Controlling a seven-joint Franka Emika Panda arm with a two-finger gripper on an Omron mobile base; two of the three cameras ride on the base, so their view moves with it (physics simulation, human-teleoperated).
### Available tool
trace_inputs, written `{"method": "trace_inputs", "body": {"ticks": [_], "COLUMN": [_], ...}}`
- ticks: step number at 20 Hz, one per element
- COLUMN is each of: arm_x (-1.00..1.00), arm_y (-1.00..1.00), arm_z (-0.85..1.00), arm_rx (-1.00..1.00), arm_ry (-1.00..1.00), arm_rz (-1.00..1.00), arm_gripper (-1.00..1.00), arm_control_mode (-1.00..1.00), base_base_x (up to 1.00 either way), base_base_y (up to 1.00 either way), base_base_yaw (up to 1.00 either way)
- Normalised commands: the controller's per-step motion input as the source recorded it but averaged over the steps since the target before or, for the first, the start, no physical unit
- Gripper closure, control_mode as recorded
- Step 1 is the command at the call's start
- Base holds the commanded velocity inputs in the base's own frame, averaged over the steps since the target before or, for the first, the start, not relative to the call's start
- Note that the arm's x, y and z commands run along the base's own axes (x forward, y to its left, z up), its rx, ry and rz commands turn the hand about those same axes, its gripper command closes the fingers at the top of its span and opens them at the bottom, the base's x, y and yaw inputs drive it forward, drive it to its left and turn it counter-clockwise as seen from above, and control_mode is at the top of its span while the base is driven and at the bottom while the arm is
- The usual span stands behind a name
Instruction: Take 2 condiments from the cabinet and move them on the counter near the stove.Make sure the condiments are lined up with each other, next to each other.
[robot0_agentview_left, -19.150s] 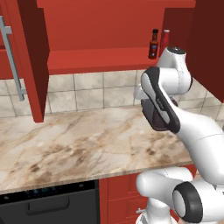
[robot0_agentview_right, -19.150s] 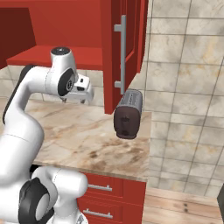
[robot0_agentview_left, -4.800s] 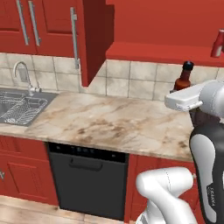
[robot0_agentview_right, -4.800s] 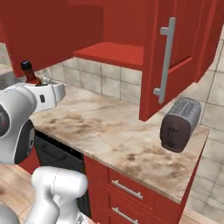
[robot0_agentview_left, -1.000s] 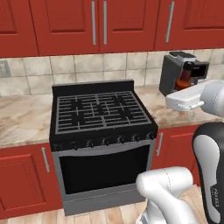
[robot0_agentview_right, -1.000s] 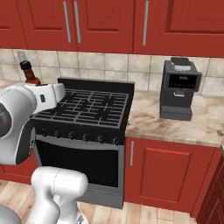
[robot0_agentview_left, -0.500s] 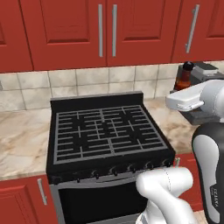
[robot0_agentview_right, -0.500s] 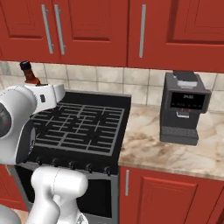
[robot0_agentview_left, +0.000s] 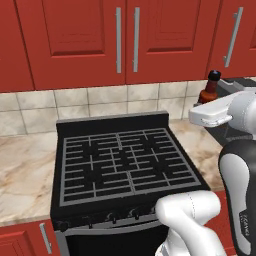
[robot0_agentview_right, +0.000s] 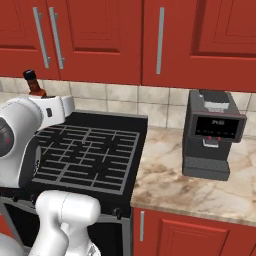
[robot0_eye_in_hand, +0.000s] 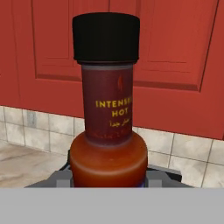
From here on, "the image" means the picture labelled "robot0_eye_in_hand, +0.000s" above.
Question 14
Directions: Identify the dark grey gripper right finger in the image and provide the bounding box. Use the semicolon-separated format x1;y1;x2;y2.
143;164;194;189

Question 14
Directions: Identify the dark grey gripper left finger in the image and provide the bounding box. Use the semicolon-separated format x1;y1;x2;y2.
25;149;74;189

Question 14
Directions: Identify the red hot sauce bottle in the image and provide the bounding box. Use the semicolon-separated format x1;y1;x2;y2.
68;11;149;188

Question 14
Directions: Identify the red cabinet door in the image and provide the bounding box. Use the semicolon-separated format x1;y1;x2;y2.
0;0;111;119
108;0;224;141

